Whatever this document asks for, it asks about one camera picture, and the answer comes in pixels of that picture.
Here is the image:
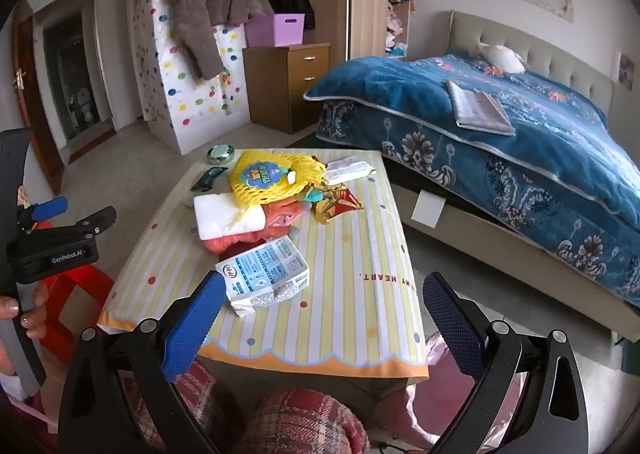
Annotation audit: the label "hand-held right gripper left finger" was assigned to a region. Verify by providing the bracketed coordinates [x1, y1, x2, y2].
[57, 272, 228, 454]

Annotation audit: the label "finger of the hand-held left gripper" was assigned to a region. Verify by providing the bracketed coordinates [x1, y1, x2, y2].
[27, 206, 117, 241]
[15, 196, 69, 230]

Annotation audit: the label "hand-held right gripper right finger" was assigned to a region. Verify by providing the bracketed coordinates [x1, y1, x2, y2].
[422, 272, 592, 454]

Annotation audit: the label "blue white carton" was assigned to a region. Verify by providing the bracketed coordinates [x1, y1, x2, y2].
[215, 235, 311, 318]

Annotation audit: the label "clear pink plastic bag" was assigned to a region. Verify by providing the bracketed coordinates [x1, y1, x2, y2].
[372, 331, 531, 454]

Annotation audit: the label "person's left hand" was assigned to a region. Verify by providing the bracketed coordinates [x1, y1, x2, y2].
[0, 281, 49, 341]

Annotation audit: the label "red plastic stool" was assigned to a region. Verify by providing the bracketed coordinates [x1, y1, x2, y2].
[19, 219, 117, 367]

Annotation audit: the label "red orange crumpled wrapper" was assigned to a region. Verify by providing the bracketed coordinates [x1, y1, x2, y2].
[202, 231, 271, 257]

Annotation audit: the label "white toilet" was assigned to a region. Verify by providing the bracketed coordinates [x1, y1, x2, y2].
[75, 88, 98, 124]

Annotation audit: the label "wooden door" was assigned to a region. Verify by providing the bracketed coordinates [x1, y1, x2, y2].
[12, 0, 66, 195]

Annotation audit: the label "dark teal packet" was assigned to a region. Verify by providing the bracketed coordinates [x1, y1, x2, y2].
[191, 166, 228, 192]

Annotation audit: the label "white paper sheet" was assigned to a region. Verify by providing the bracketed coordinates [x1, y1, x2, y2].
[411, 189, 447, 229]

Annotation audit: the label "yellow striped tablecloth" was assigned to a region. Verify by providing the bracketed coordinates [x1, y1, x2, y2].
[96, 149, 431, 381]

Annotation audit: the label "clear glass bowl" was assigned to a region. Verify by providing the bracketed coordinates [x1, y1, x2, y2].
[207, 144, 236, 166]

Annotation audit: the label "person's plaid trousers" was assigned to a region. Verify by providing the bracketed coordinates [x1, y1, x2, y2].
[120, 359, 373, 454]

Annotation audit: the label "orange snack bag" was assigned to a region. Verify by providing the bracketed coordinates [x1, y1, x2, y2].
[262, 199, 313, 235]

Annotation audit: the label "polka dot cabinet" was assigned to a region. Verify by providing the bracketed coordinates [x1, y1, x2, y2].
[126, 0, 251, 155]

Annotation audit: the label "red yellow flat packet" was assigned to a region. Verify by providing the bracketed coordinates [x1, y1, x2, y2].
[312, 185, 364, 225]

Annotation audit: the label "green box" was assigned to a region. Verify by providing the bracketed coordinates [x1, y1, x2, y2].
[620, 334, 640, 375]

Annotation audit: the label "white tissue packet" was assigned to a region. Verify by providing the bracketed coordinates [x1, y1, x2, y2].
[324, 158, 377, 185]

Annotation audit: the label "yellow mesh bag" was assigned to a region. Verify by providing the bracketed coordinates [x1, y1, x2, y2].
[230, 150, 328, 215]

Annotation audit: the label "wooden nightstand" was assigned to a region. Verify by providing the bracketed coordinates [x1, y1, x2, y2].
[242, 43, 332, 135]

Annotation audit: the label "blue floral blanket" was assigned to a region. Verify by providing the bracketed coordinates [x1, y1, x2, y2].
[302, 51, 640, 310]

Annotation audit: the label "pink box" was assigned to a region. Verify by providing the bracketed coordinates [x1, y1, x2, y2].
[245, 13, 306, 49]

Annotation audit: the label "white pillow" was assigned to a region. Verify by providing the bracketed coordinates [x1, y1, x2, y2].
[475, 41, 528, 75]

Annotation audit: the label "beige upholstered bed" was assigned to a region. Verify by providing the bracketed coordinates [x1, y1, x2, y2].
[385, 10, 640, 335]

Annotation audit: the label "folded clothes pile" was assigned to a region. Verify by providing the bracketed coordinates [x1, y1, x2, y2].
[385, 4, 408, 57]

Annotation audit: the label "small wall picture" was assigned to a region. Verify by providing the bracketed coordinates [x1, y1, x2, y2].
[616, 52, 636, 85]

